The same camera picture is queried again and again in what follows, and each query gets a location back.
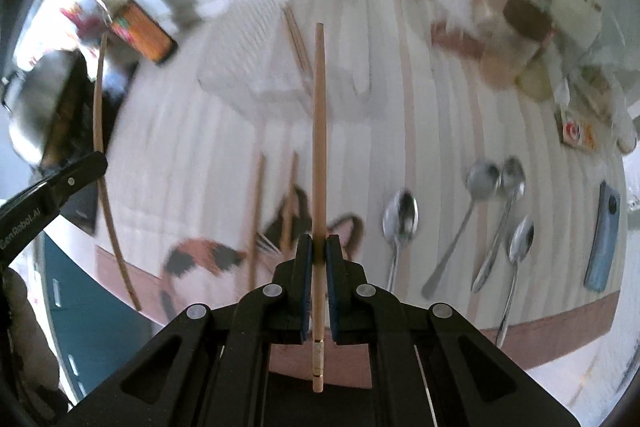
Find black gas stove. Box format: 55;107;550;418
40;52;103;238

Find steel wok with lid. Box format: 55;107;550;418
0;49;81;168

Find dark sauce bottle orange label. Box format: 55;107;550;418
87;0;180;66

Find clear plastic bag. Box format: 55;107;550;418
565;42;640;154

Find clear jar brown lid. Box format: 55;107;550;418
477;0;556;90

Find blue smartphone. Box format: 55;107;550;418
583;179;622;293

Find clear plastic bin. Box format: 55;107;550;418
197;0;423;128

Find small red yellow box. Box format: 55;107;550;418
555;109;599;152

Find small red packet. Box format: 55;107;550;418
430;22;489;60

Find person's left forearm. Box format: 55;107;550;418
4;267;64;409

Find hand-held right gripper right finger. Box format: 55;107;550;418
327;234;587;427

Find colourful wall stickers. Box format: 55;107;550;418
25;0;108;62

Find striped mat with cat print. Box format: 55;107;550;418
92;0;626;373

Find glass oil dispenser white lid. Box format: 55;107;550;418
515;0;604;102

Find metal spoon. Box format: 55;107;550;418
495;216;536;349
471;156;527;294
381;188;420;294
421;161;502;301

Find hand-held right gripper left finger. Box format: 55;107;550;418
50;234;314;427

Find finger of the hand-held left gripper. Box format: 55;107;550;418
42;151;109;209

